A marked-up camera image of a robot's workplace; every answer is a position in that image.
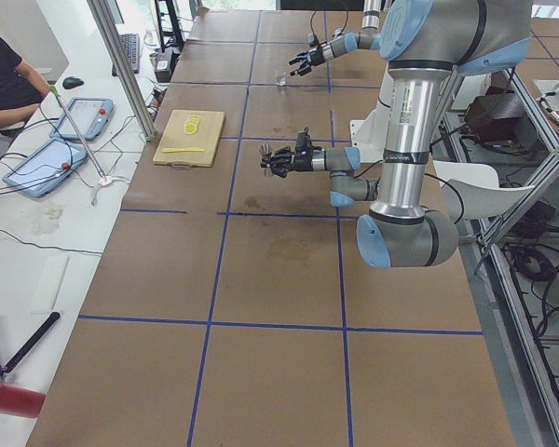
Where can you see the steel jigger measuring cup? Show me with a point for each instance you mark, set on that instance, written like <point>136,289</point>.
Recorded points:
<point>266,153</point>

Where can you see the teach pendant near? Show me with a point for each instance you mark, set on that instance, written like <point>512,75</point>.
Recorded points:
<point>46,168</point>

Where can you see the teach pendant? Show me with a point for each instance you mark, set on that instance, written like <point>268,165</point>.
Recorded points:
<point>91,116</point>
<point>46,168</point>

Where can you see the black handle tool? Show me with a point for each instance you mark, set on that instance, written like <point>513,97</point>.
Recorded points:
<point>31,342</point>

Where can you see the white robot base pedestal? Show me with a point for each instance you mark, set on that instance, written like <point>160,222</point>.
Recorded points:
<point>370,135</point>

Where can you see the black keyboard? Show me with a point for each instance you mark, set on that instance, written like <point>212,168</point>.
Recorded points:
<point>131,46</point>

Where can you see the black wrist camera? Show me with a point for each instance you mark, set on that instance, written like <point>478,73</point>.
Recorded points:
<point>303,141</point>
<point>313,40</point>

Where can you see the black computer mouse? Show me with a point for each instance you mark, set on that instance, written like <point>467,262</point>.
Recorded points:
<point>70,82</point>

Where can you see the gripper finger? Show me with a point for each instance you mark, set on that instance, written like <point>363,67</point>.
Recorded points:
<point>280,169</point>
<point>282,154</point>
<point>300,59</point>
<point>303,69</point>

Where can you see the red cylinder bottle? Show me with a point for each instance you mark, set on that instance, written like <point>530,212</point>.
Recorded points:
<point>19,401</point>

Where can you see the yellow plastic knife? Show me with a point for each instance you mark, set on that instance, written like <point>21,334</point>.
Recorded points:
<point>187,149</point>

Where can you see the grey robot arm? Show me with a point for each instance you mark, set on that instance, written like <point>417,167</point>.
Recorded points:
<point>354,32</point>
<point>422,42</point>

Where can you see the teach pendant far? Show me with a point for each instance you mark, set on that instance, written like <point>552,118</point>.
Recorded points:
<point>91,116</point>

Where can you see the seated person black shirt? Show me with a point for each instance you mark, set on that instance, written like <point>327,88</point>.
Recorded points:
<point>22,88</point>

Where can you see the aluminium frame post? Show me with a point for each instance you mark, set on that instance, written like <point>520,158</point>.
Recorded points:
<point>106,25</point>

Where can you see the bamboo cutting board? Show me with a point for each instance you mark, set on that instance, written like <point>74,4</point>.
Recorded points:
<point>209,131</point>

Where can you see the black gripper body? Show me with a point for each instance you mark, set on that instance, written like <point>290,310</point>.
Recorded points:
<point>299,162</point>
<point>316,54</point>

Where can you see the white plastic chair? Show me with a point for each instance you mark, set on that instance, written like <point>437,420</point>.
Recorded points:
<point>472,190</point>

